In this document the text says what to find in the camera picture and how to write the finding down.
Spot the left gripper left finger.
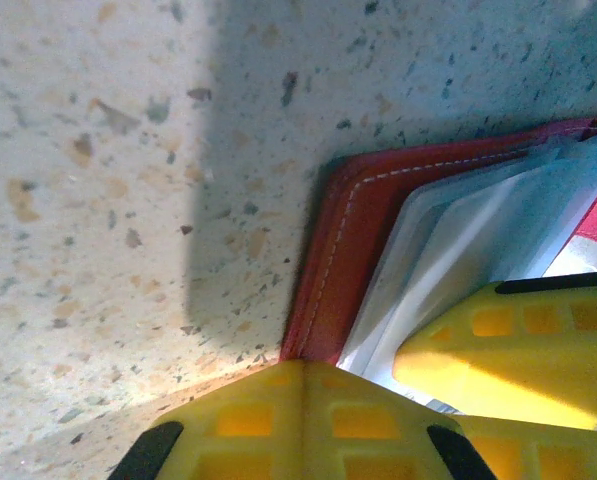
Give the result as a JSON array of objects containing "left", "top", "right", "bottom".
[{"left": 105, "top": 359, "right": 305, "bottom": 480}]

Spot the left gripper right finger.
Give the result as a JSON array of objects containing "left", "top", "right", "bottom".
[{"left": 302, "top": 361, "right": 500, "bottom": 480}]

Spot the red leather card holder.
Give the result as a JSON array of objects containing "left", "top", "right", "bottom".
[{"left": 280, "top": 113, "right": 597, "bottom": 416}]

